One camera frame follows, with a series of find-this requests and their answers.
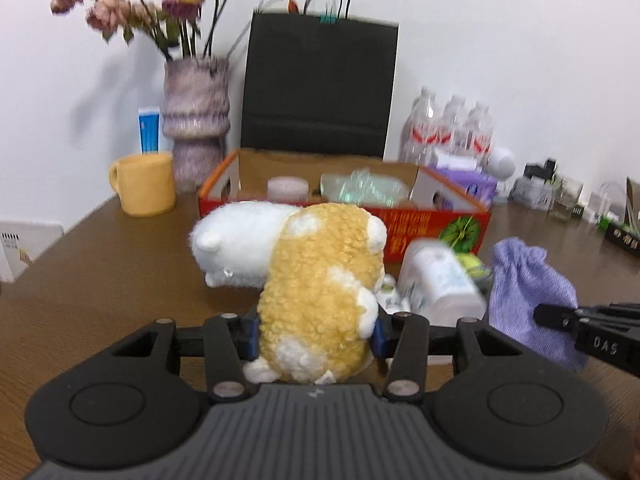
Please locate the water bottle middle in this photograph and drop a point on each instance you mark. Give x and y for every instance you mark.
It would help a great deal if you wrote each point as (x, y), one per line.
(451, 132)

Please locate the person right hand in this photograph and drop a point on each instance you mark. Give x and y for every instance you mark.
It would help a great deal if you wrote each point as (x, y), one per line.
(634, 464)

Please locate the water bottle right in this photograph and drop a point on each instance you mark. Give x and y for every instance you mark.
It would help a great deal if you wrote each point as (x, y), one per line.
(479, 128)

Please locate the white robot figurine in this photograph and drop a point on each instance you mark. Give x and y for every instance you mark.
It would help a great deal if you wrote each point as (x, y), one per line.
(500, 164)

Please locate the iridescent plastic bag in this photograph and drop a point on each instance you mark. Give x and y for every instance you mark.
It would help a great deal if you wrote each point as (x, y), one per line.
(361, 187)

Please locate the white charger with cable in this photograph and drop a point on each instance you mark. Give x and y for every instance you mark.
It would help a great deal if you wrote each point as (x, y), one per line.
(608, 202)

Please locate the blue white tube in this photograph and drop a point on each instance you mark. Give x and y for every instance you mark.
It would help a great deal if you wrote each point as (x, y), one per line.
(149, 128)

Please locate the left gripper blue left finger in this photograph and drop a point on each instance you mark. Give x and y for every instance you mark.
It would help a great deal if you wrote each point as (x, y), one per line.
(249, 338)

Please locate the clear drinking glass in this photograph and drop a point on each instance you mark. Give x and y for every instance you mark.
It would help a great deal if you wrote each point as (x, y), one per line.
(566, 195)

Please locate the purple drawstring pouch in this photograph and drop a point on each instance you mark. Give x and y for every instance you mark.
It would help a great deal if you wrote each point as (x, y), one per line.
(522, 280)

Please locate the clear box with black items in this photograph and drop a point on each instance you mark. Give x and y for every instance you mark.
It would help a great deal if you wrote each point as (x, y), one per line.
(535, 189)

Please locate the translucent pill container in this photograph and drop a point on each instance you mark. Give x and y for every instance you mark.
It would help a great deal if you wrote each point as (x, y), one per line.
(436, 286)

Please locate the dried pink roses bouquet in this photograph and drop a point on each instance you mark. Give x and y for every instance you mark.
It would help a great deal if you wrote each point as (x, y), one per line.
(186, 25)

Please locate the red cardboard box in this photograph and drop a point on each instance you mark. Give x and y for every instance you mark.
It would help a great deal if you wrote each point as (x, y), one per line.
(413, 202)

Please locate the yellow white plush toy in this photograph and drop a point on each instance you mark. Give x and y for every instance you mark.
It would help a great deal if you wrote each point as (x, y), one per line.
(317, 268)

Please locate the water bottle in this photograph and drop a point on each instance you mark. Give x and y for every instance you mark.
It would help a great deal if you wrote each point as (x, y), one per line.
(420, 133)
(451, 132)
(479, 128)

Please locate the yellow mug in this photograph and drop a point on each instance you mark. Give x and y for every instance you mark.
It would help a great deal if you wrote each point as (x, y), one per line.
(144, 183)

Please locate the white booklet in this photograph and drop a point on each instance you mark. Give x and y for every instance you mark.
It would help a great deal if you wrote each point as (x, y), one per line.
(22, 243)

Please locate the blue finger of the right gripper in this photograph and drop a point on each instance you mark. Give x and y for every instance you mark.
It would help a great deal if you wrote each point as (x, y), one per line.
(554, 317)

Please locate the green tissue pack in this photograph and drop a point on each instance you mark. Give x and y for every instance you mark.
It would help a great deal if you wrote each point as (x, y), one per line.
(473, 266)

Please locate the purple ceramic vase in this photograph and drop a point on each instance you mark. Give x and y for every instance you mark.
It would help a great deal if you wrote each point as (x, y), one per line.
(195, 117)

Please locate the black box gold lettering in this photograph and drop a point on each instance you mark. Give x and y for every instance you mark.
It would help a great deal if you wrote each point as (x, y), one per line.
(621, 236)

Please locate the black paper bag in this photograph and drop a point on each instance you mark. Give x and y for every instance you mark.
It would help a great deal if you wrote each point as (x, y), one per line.
(318, 81)

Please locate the purple tissue box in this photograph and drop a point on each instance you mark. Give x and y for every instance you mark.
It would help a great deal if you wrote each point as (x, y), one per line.
(465, 172)

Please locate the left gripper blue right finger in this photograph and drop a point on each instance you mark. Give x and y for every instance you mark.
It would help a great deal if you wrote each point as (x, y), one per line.
(381, 340)

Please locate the water bottle left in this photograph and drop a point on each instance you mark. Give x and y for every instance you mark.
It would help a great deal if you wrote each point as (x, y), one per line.
(420, 133)

